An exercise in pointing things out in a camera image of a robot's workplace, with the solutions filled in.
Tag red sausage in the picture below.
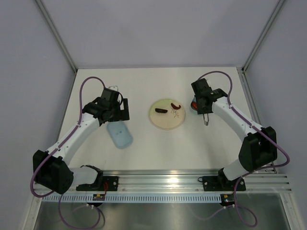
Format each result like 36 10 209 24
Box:
191 102 197 110

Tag metal food tongs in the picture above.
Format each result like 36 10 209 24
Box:
203 114 210 126

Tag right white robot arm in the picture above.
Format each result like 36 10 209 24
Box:
191 79 277 191

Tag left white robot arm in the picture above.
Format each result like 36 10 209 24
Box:
30 88 130 194

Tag blue lunch box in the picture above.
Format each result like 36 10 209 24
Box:
190 97 197 114

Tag blue lunch box lid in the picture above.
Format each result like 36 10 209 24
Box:
106 121 133 149

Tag dark brown curved sausage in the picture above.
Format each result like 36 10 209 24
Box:
171 103 181 110

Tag black sea cucumber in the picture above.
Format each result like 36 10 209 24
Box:
155 108 168 114

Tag round cream plate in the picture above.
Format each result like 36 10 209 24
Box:
148 98 186 130

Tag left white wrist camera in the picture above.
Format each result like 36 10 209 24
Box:
108 86 119 92

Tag right aluminium frame post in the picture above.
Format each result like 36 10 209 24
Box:
241 0 287 74

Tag aluminium frame post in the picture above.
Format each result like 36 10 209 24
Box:
34 0 78 75
241 0 287 74

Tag aluminium mounting rail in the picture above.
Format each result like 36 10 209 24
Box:
33 169 292 195

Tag white slotted cable duct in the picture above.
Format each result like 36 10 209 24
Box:
43 193 222 203

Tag left aluminium frame post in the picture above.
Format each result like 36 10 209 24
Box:
34 0 78 75

